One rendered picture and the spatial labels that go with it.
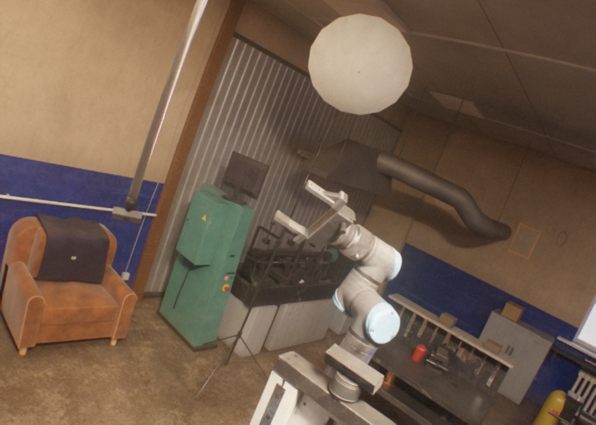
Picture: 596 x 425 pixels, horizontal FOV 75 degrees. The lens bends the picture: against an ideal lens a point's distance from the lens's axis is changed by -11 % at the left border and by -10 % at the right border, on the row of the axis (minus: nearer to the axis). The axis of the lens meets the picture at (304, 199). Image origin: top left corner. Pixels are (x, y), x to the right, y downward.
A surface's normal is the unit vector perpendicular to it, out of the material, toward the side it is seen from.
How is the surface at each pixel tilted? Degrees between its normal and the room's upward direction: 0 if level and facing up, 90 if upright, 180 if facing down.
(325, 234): 122
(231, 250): 90
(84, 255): 87
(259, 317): 90
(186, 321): 90
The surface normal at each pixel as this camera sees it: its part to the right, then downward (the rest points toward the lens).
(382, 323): 0.34, 0.18
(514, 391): -0.60, -0.12
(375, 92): 0.05, 0.76
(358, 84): -0.18, 0.70
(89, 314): 0.71, 0.36
